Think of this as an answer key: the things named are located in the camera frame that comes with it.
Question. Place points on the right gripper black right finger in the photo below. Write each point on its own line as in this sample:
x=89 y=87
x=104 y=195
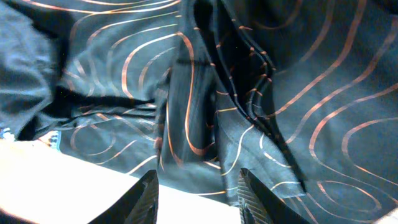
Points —
x=258 y=205

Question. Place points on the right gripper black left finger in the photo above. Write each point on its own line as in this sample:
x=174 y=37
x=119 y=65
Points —
x=139 y=205

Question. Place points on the black printed cycling jersey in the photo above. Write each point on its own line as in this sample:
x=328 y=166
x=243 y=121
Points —
x=301 y=93

